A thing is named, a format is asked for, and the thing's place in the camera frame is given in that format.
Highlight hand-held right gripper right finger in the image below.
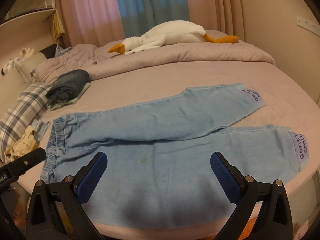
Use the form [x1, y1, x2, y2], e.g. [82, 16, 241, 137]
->
[211, 151, 293, 240]

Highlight small white plush toy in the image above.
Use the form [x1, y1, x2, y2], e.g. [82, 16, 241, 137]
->
[1, 47, 35, 75]

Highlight folded pale green cloth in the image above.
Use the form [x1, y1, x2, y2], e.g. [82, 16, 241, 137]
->
[50, 82, 91, 111]

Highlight plaid pillow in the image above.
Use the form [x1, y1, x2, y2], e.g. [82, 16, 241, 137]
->
[0, 82, 54, 155]

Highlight pink curtain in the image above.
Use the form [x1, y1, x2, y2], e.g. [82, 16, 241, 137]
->
[56, 0, 125, 48]

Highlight beige curtain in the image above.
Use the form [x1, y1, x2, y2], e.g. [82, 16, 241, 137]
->
[184, 0, 248, 43]

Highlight bed with pink sheet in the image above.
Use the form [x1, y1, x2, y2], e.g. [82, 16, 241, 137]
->
[15, 60, 320, 238]

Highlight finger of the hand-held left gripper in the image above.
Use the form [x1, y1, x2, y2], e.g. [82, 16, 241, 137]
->
[0, 147, 47, 181]

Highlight white wall socket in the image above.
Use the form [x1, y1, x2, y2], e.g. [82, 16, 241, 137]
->
[296, 16, 320, 34]

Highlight pinkish grey comforter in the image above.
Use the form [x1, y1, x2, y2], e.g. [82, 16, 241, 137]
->
[35, 29, 275, 83]

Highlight white goose plush toy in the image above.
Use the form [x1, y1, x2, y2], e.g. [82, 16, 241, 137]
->
[108, 21, 240, 56]

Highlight floral patterned cloth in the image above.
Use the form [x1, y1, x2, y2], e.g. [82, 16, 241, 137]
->
[4, 125, 40, 159]

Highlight folded dark grey clothes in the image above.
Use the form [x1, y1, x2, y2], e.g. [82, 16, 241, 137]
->
[46, 69, 90, 103]

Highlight dark cloth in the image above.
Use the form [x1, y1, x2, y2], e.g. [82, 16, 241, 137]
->
[39, 44, 72, 59]

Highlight beige wall shelf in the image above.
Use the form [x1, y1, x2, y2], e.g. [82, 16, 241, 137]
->
[0, 0, 57, 27]

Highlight light blue denim pants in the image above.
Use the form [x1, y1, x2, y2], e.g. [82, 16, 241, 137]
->
[41, 82, 310, 230]

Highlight blue curtain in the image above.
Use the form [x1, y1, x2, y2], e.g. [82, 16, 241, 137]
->
[112, 0, 193, 38]

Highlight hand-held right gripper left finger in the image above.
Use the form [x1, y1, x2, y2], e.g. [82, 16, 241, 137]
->
[26, 152, 108, 240]

